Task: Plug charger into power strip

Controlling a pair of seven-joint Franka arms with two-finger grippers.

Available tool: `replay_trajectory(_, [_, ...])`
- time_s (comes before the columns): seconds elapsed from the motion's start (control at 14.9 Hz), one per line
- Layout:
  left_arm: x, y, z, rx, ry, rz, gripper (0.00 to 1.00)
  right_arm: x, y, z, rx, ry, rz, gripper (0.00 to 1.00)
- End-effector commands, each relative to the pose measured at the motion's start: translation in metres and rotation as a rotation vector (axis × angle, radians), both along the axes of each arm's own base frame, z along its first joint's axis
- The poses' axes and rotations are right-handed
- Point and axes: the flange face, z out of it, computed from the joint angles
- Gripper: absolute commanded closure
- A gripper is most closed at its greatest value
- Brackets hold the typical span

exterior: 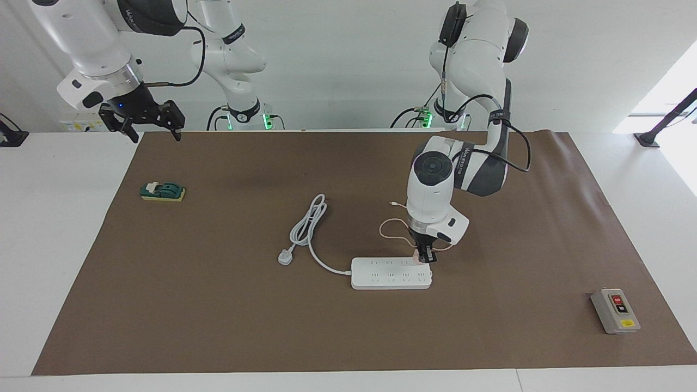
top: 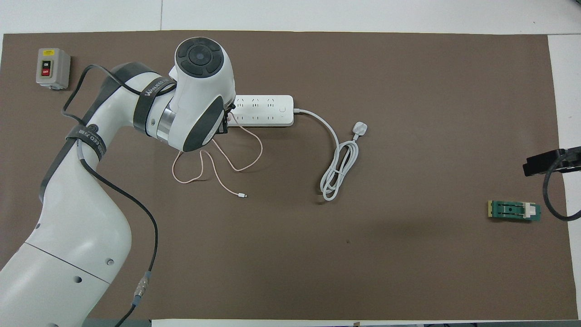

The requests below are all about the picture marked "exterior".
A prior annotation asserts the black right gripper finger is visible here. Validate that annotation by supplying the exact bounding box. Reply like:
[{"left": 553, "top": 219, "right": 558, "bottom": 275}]
[
  {"left": 156, "top": 100, "right": 186, "bottom": 143},
  {"left": 99, "top": 105, "right": 140, "bottom": 144}
]

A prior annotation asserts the pink charging cable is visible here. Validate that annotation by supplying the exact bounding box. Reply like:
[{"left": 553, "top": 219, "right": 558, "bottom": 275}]
[{"left": 379, "top": 201, "right": 456, "bottom": 253}]

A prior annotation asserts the white power strip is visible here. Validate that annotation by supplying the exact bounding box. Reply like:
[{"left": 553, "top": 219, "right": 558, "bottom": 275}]
[{"left": 351, "top": 257, "right": 435, "bottom": 290}]

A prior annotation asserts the small black clamp stand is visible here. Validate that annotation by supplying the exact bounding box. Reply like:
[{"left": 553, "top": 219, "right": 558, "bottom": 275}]
[{"left": 0, "top": 113, "right": 29, "bottom": 148}]

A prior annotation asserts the brown table mat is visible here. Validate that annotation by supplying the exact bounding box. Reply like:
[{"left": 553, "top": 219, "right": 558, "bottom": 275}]
[{"left": 31, "top": 131, "right": 697, "bottom": 376}]

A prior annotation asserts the white wall socket box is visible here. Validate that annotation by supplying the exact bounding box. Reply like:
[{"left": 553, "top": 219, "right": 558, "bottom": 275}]
[{"left": 60, "top": 119, "right": 107, "bottom": 133}]

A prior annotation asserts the black right base cable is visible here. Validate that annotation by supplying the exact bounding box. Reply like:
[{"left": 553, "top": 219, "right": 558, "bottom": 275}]
[{"left": 206, "top": 105, "right": 230, "bottom": 131}]

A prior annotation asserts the black base cable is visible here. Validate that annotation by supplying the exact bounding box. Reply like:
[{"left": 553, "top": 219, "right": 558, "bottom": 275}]
[
  {"left": 390, "top": 82, "right": 443, "bottom": 129},
  {"left": 206, "top": 105, "right": 230, "bottom": 131}
]

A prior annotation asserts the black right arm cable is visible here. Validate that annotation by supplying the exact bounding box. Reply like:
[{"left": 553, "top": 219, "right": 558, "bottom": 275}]
[{"left": 143, "top": 24, "right": 205, "bottom": 89}]

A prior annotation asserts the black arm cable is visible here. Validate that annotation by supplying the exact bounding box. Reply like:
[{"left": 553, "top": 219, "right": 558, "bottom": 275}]
[
  {"left": 440, "top": 44, "right": 531, "bottom": 174},
  {"left": 143, "top": 24, "right": 205, "bottom": 89}
]

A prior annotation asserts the green knife switch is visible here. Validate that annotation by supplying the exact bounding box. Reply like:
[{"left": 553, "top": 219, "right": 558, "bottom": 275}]
[{"left": 140, "top": 181, "right": 186, "bottom": 203}]

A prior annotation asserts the black left base cable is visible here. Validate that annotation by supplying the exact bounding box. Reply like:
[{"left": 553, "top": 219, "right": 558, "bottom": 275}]
[{"left": 390, "top": 82, "right": 443, "bottom": 129}]

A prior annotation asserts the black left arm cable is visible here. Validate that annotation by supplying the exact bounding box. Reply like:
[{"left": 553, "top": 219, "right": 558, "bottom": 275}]
[{"left": 440, "top": 44, "right": 531, "bottom": 174}]

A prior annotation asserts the white power cord with plug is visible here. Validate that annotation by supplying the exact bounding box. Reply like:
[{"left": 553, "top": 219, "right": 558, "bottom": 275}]
[{"left": 278, "top": 194, "right": 353, "bottom": 275}]

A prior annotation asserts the grey on-off switch box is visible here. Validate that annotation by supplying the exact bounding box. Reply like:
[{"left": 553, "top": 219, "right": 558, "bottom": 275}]
[{"left": 591, "top": 289, "right": 641, "bottom": 334}]

